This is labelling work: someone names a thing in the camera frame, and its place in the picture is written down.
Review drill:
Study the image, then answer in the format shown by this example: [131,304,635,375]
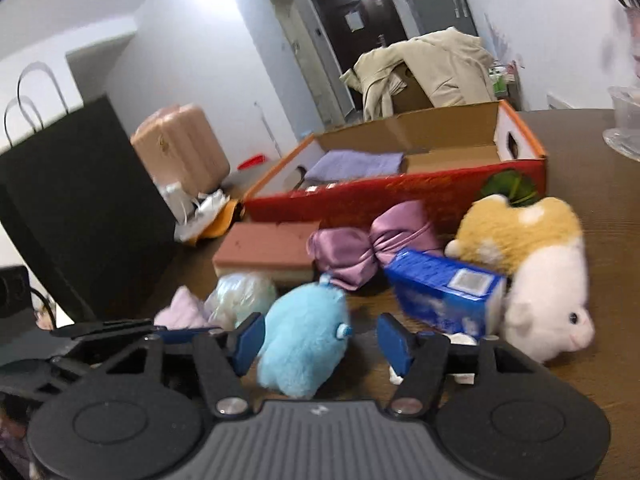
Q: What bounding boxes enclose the beige coat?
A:
[340,26,498,121]

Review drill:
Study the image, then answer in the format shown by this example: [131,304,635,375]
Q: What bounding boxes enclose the dark entrance door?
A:
[310,0,408,86]

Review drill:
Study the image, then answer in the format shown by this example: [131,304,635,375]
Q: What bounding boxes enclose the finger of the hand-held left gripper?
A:
[50,317,223,347]

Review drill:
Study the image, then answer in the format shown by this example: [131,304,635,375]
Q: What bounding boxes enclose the purple folded towel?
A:
[303,151,405,183]

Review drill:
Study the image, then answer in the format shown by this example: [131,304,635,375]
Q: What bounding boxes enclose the grey refrigerator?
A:
[395,0,478,43]

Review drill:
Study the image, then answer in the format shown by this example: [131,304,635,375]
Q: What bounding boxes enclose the brown cardboard box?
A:
[390,62,435,115]

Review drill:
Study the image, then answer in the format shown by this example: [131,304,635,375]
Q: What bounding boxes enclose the black paper bag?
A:
[0,60,183,326]

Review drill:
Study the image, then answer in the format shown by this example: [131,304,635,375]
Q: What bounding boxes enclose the green bottles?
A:
[490,62,521,101]

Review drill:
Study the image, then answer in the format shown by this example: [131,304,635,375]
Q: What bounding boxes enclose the white crumpled bag pile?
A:
[160,182,231,246]

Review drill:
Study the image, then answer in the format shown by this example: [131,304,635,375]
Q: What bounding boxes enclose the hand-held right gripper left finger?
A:
[100,312,267,418]

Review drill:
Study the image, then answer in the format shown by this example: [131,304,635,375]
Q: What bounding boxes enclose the brown pink sponge block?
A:
[212,221,322,288]

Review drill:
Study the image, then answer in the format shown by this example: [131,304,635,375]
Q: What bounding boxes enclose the crumpled clear plastic bag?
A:
[204,272,278,331]

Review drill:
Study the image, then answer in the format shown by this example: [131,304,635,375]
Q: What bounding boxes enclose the red cardboard box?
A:
[243,99,547,233]

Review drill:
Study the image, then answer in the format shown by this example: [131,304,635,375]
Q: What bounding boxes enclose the yellow white hamster plush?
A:
[444,194,596,365]

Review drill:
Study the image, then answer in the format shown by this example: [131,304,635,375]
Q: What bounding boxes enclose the light blue plush toy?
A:
[256,275,353,400]

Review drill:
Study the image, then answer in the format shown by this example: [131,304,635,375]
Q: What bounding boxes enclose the small white object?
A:
[389,332,478,386]

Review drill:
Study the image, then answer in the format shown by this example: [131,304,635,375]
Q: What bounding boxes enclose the clear plastic cup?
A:
[602,85,640,161]

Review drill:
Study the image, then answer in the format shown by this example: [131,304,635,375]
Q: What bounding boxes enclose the light purple soft cloth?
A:
[154,286,211,330]

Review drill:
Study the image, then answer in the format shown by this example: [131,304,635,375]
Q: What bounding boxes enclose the orange cloth item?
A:
[200,200,246,238]

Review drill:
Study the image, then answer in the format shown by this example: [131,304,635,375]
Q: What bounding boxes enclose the purple satin bow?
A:
[306,200,443,292]

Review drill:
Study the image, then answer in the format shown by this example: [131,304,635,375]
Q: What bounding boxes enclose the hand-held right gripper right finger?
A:
[376,312,538,418]

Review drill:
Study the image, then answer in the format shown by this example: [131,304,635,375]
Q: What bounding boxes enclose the blue white carton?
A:
[384,250,507,339]

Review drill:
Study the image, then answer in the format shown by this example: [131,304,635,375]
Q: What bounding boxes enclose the white interior door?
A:
[270,0,341,128]

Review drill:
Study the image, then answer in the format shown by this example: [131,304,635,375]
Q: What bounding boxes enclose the pink suitcase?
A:
[131,104,231,196]

